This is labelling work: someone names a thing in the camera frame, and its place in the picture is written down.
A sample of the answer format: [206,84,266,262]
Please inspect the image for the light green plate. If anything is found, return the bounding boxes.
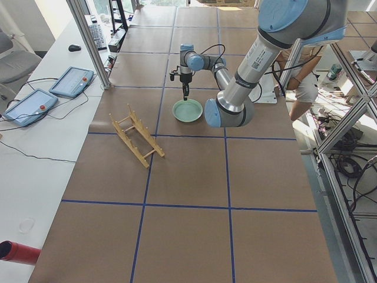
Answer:
[172,99,203,123]

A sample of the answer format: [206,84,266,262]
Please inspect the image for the black keyboard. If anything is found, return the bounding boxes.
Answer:
[88,24,107,50]

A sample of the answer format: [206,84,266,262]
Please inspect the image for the blue teach pendant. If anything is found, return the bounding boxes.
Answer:
[49,67,94,98]
[3,88,58,126]

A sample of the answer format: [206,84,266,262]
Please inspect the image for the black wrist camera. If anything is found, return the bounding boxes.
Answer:
[169,66,181,81]

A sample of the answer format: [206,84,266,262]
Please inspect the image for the red cylinder tube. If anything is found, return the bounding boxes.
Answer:
[1,241,41,265]

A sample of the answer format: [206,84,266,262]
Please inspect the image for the blue teach pendant near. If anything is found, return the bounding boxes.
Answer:
[3,88,58,126]

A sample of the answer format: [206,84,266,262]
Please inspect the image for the person in beige clothes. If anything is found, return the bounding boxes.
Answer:
[286,45,328,121]

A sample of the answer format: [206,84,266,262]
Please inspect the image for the aluminium frame post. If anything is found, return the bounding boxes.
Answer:
[66,0,111,90]

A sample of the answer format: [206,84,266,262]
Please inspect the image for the brown paper table cover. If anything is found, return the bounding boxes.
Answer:
[30,7,337,282]

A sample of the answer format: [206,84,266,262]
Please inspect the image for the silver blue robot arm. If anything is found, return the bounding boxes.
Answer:
[177,1,348,127]

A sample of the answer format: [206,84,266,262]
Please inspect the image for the wooden dish rack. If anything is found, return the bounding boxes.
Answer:
[109,104,165,169]

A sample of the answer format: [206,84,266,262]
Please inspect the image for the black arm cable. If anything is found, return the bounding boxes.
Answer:
[197,44,226,89]

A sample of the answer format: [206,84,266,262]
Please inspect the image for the blue teach pendant far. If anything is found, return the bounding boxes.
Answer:
[49,67,94,98]

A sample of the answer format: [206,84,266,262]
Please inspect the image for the grey office chair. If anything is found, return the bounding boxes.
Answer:
[1,30,42,100]

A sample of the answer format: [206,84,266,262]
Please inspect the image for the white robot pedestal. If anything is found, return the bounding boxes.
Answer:
[249,74,277,104]

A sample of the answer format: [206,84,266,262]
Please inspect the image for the black computer mouse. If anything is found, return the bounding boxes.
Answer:
[68,44,81,52]

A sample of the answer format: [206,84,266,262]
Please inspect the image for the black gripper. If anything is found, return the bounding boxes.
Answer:
[180,72,193,101]

